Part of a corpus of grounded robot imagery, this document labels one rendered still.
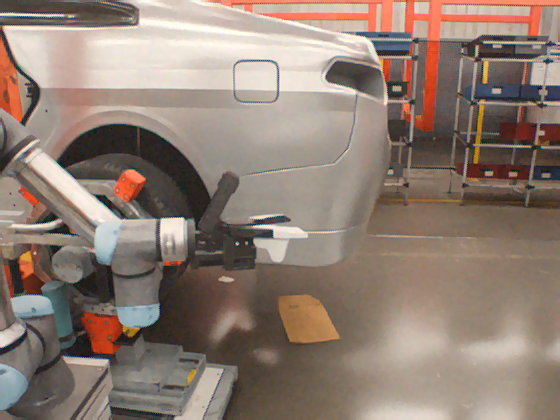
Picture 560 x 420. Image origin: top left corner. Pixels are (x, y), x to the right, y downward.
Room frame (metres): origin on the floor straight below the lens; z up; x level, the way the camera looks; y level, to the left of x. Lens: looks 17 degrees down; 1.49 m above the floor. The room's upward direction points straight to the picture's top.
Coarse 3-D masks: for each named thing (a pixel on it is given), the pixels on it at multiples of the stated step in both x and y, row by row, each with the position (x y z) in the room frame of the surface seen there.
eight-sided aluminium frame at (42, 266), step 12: (84, 180) 1.61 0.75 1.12; (96, 180) 1.61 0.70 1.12; (108, 180) 1.60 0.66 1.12; (96, 192) 1.55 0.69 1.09; (108, 192) 1.54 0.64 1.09; (120, 204) 1.54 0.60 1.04; (132, 204) 1.58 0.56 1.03; (36, 216) 1.59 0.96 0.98; (132, 216) 1.53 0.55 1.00; (144, 216) 1.57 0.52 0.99; (36, 252) 1.59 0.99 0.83; (48, 252) 1.65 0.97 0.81; (36, 264) 1.60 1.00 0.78; (48, 264) 1.64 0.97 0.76; (48, 276) 1.59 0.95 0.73; (72, 288) 1.62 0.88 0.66; (72, 300) 1.58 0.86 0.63; (84, 300) 1.61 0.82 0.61; (96, 300) 1.61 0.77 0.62; (96, 312) 1.56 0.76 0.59; (108, 312) 1.55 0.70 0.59
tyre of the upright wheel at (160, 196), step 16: (96, 160) 1.70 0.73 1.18; (112, 160) 1.71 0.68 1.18; (128, 160) 1.76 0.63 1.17; (144, 160) 1.82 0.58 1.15; (80, 176) 1.65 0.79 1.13; (96, 176) 1.64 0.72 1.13; (112, 176) 1.63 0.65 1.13; (144, 176) 1.68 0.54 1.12; (160, 176) 1.76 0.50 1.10; (144, 192) 1.61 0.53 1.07; (160, 192) 1.66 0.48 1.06; (176, 192) 1.76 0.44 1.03; (144, 208) 1.61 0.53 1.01; (160, 208) 1.61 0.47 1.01; (176, 208) 1.70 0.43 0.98; (176, 272) 1.61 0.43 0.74; (160, 288) 1.61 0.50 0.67
